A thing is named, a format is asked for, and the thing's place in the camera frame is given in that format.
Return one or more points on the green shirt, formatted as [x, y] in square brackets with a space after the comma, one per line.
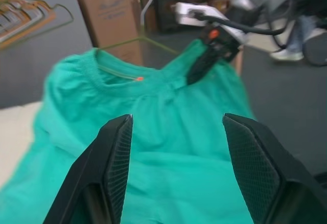
[166, 132]

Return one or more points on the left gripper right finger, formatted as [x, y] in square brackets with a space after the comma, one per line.
[265, 167]

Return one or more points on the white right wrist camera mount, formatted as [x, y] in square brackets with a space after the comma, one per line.
[189, 10]

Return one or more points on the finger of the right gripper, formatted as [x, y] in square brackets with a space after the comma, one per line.
[200, 66]

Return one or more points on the white bent pipe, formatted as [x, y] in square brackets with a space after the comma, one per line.
[148, 4]

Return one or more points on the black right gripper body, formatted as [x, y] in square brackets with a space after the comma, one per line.
[221, 42]

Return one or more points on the person in jeans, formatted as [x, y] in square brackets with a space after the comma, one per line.
[293, 40]

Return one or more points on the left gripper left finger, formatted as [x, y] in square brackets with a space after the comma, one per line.
[102, 162]

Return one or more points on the light wooden rack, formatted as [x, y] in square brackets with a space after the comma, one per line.
[28, 31]

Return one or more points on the brown cardboard box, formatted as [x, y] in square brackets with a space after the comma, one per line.
[110, 17]

